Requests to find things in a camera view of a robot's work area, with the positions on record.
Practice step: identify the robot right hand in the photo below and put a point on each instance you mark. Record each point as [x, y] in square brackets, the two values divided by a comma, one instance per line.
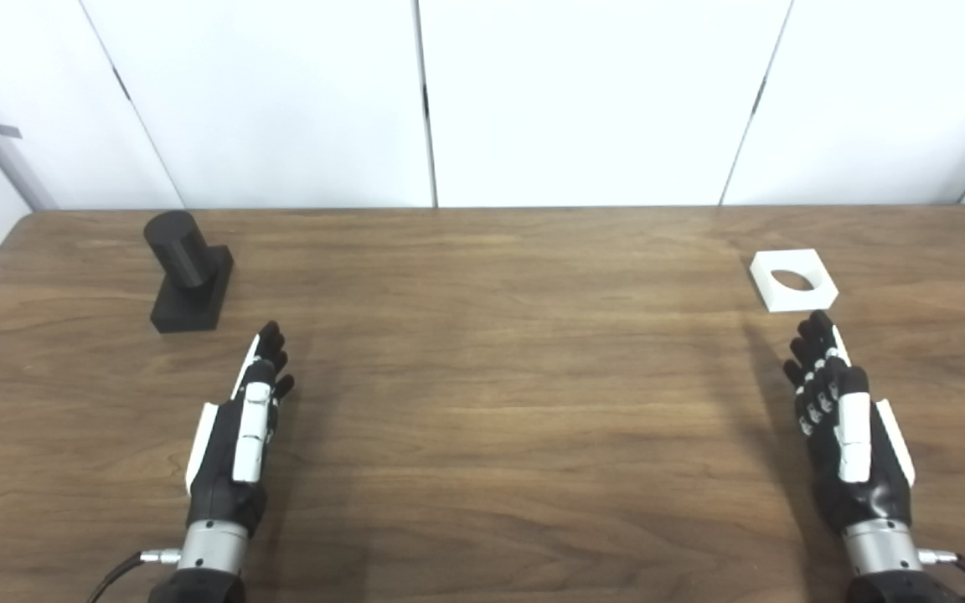
[864, 486]

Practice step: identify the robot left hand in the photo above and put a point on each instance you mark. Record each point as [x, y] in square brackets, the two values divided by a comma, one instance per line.
[223, 469]

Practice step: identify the black peg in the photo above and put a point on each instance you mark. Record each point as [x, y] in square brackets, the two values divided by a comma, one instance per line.
[189, 293]

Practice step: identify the white square piece with hole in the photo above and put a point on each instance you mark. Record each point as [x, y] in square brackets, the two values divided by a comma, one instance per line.
[817, 293]

